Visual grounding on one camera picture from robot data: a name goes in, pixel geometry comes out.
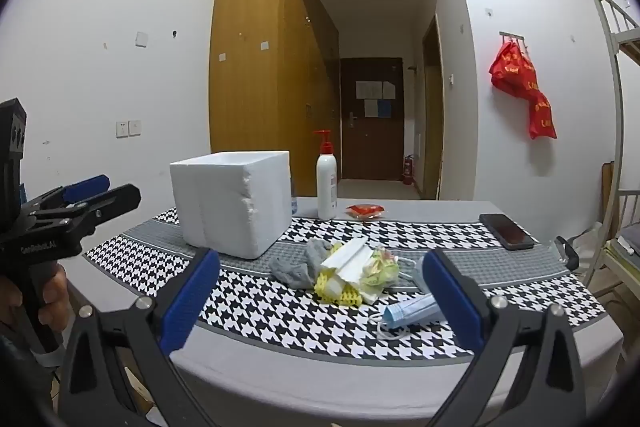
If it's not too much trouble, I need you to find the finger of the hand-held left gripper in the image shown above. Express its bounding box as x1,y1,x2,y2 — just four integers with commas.
22,174,111,210
20,183,142,235

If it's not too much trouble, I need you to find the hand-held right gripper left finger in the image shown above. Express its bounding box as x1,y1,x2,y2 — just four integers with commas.
57,248,221,427

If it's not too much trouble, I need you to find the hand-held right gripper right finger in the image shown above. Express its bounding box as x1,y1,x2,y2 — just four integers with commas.
422,248,586,427

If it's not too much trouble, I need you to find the blue face mask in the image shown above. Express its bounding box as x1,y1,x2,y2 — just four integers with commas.
376,294,451,340

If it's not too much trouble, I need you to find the floral green plastic bag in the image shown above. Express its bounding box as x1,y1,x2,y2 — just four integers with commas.
360,246,401,295

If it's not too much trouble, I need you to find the white foam box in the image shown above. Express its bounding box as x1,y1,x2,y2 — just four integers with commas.
169,150,293,259

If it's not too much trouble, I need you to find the grey cloth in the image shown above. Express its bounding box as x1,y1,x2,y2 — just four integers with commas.
269,238,333,292

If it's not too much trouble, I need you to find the yellow foam net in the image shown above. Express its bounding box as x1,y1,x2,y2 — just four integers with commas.
314,243,363,308

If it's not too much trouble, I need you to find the person's left hand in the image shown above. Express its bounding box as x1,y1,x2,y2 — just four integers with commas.
0,263,69,333

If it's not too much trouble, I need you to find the houndstooth table mat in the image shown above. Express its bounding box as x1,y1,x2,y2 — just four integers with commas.
82,206,608,360

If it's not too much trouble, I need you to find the black smartphone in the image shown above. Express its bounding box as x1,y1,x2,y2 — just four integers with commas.
478,213,536,251

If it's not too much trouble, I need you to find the red snack packet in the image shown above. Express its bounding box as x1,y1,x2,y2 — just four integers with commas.
346,203,386,220

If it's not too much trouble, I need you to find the white pump bottle red cap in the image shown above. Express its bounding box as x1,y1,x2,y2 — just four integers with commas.
313,130,339,222

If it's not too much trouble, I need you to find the dark brown door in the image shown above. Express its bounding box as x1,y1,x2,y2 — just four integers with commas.
340,57,405,181

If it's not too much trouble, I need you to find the wooden wardrobe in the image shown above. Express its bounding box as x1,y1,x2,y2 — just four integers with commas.
209,0,341,198

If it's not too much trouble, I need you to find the light wooden side door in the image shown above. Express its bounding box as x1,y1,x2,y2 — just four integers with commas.
422,14,446,200

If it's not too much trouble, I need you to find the leaning wooden board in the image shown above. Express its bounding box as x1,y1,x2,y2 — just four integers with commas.
600,162,616,228

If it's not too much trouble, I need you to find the red printed hanging bag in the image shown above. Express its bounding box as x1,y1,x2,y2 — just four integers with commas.
489,39,557,140

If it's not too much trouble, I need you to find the metal bunk bed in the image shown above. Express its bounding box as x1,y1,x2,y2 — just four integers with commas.
585,0,640,303

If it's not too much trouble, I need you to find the black curved strap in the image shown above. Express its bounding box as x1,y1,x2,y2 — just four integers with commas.
552,236,581,272

